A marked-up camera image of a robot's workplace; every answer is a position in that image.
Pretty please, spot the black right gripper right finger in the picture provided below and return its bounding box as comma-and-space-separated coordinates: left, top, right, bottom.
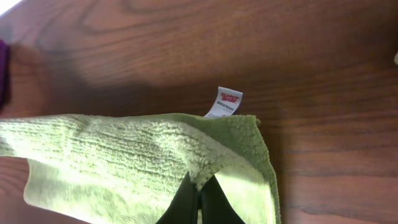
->
200, 175, 244, 224

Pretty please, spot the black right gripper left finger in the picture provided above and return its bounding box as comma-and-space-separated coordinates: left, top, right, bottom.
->
156, 172, 198, 224

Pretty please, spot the light green cloth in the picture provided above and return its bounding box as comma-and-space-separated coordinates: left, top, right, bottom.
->
0, 86, 282, 224

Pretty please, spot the folded pink cloth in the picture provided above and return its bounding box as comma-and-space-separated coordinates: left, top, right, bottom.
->
0, 40, 10, 108

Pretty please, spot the olive green cloth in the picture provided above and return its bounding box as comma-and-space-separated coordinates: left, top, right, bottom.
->
394, 52, 398, 65

